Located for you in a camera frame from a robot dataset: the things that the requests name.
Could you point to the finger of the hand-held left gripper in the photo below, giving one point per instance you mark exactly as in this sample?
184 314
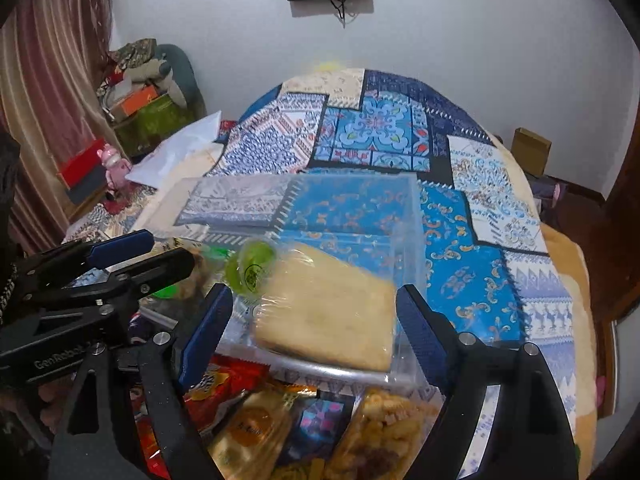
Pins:
122 247
160 270

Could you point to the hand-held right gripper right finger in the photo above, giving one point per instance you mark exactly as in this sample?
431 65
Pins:
421 340

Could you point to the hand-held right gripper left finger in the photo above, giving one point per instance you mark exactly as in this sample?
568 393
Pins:
204 340

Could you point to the green jelly cup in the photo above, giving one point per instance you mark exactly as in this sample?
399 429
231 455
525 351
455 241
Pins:
250 271

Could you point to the pale bread packet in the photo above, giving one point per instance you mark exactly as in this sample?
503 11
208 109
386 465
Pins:
325 312

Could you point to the clear plastic storage box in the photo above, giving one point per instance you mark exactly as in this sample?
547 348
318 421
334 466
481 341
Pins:
350 220

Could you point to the clear bag of biscuits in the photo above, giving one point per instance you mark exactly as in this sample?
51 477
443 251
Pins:
192 272

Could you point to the red snack packet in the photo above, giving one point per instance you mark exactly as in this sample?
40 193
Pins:
220 385

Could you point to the pink toy figure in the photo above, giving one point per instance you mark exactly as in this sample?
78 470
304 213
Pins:
114 162

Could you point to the red flat box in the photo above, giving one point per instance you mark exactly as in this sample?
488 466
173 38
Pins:
82 162

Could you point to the yellow snack packet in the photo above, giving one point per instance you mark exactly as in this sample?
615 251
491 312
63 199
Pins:
252 430

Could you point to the clear bag of twisted crackers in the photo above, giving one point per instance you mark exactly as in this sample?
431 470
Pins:
382 435

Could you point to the green patterned box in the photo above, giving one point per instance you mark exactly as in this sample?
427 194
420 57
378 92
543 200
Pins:
152 122

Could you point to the dark packet with pink print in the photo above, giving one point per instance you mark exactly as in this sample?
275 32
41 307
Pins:
317 422

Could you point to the orange box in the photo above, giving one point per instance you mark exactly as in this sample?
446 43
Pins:
137 102

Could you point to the striped pink curtain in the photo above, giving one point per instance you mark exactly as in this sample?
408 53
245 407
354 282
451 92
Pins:
45 85

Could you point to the pile of folded clothes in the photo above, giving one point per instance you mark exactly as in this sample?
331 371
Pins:
135 62

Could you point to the brown cardboard box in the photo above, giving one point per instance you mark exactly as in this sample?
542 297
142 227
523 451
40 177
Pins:
530 150

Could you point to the brown wooden furniture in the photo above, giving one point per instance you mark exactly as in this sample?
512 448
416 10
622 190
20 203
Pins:
617 220

